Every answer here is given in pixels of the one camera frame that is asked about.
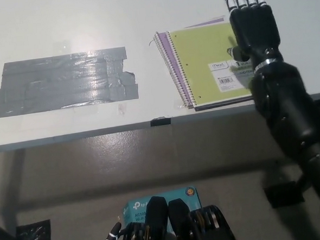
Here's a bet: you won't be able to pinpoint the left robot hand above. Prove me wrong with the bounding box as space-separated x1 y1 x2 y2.
86 221 127 240

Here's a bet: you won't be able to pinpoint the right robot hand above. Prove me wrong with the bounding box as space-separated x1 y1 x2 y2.
220 0 285 73

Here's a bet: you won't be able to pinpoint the green spiral notebook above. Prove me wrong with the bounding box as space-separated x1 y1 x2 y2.
167 20 258 111

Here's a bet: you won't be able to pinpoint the purple spiral notebook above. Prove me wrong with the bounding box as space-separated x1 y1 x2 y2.
153 13 257 115

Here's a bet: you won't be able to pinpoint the black robot torso blocks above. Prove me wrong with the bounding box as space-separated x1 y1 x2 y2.
117 191 238 240

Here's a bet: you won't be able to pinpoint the teal router box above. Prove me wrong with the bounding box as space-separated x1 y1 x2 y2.
122 187 204 237

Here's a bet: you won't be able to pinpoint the black floor tape patch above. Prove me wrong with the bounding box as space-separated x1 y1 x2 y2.
15 219 53 240
263 180 304 209

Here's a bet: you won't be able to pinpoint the small black tape strip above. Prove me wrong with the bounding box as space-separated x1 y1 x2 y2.
150 118 172 127

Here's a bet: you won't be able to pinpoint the clear tape piece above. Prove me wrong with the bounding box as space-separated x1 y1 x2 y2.
117 104 129 117

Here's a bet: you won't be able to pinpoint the grey duct tape patch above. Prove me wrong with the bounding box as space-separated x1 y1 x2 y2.
0 46 140 119

